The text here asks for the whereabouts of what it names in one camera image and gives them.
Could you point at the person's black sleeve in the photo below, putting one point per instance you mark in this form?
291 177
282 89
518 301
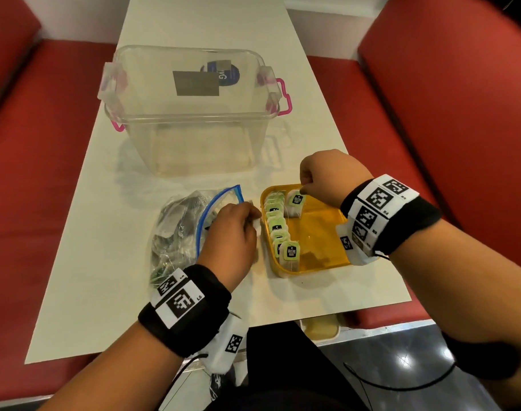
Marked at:
483 359

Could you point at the red bench seat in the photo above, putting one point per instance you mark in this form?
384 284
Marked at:
29 188
448 102

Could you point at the black and white shoe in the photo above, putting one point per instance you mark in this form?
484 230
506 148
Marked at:
219 383

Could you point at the black right wristband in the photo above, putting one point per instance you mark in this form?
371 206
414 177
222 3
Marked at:
414 222

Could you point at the person's right forearm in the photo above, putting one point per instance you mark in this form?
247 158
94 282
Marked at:
470 286

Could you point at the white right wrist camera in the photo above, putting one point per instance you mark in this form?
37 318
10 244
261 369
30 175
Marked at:
358 256

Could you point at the black wristband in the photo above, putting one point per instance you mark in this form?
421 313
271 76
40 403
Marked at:
200 333
414 222

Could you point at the tea bag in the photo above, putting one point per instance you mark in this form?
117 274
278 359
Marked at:
295 200

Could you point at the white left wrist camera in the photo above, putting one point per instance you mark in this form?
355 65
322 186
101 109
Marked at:
219 359

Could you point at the person's left hand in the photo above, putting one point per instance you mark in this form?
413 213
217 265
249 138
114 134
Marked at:
230 248

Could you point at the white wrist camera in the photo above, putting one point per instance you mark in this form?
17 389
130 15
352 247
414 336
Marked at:
358 256
219 359

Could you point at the yellow lid under table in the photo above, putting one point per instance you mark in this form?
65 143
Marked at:
320 328

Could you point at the person's right hand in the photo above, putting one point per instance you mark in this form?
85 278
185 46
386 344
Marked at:
333 175

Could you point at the rows of green-tagged tea bags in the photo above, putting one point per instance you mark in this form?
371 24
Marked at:
289 251

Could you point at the black left wristband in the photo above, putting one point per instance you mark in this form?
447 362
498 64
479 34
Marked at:
200 333

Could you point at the clear zip bag blue seal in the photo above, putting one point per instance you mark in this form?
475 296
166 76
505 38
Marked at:
166 218

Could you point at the person's black trousers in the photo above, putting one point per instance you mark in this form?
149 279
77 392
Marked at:
286 372

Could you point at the person's left forearm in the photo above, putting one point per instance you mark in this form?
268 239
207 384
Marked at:
115 372

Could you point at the yellow tray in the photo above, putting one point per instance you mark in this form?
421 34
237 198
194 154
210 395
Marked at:
320 243

